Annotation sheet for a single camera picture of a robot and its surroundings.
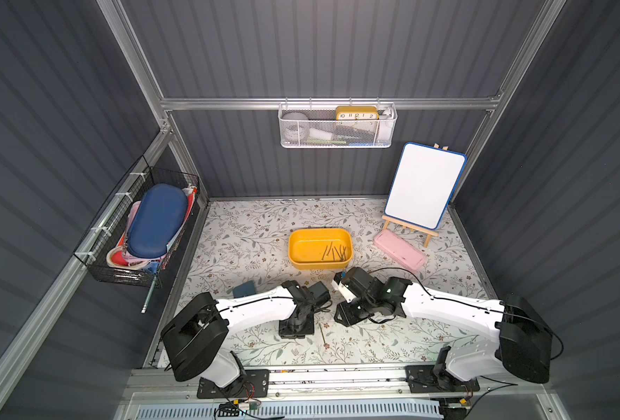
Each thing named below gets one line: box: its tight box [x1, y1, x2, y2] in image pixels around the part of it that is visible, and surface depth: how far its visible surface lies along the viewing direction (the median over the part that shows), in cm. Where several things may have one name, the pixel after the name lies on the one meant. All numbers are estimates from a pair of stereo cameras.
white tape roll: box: [281, 112, 310, 139], surface depth 89 cm
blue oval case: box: [126, 182, 189, 259], surface depth 68 cm
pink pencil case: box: [373, 229, 427, 273], surface depth 104 cm
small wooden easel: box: [380, 215, 439, 248], surface depth 104 cm
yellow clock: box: [335, 105, 380, 121], surface depth 90 cm
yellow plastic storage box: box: [288, 227, 353, 271], surface depth 105 cm
